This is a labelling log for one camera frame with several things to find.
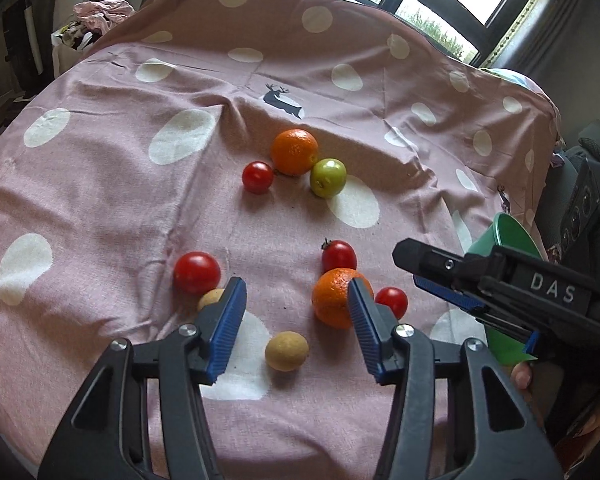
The light blue cloth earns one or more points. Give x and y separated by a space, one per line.
515 78

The green bowl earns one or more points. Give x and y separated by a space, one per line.
510 235

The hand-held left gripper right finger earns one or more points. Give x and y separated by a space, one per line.
362 320

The person's right hand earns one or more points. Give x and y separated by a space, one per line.
522 376

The pink clothes pile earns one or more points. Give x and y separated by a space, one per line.
105 12

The red cherry tomato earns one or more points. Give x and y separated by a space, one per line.
257 177
196 272
394 302
339 256

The white printed bag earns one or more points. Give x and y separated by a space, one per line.
72 45

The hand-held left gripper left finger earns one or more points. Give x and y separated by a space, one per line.
228 320

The tan longan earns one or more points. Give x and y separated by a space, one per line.
209 299
286 351

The pink polka dot blanket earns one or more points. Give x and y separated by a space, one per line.
130 185

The grey curtain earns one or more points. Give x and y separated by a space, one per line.
555 20

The green round fruit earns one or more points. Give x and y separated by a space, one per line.
328 177

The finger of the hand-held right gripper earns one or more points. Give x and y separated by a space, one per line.
531 344
445 294

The orange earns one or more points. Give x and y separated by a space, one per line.
332 305
295 151

